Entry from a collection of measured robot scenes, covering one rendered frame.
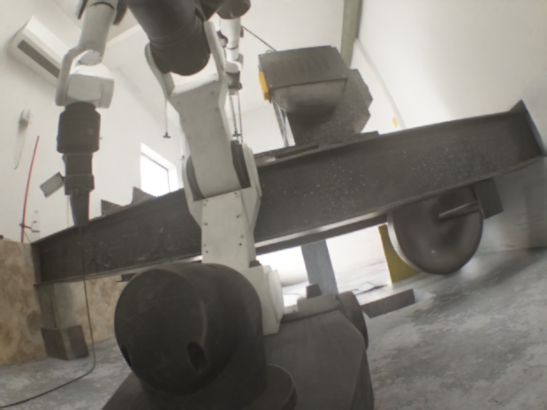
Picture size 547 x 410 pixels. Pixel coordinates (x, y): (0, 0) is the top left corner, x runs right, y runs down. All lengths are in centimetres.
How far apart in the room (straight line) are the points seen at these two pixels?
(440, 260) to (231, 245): 118
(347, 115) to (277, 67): 48
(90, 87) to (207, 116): 29
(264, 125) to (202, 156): 357
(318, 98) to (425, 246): 96
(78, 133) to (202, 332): 38
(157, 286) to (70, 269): 120
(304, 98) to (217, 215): 90
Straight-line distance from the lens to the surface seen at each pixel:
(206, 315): 22
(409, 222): 139
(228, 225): 57
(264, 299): 38
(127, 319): 26
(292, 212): 84
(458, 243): 153
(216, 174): 63
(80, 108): 49
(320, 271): 179
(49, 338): 162
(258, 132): 413
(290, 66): 148
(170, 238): 97
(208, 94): 64
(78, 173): 46
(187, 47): 59
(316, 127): 139
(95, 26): 60
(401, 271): 181
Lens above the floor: 33
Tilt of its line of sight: 13 degrees up
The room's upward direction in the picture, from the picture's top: 13 degrees counter-clockwise
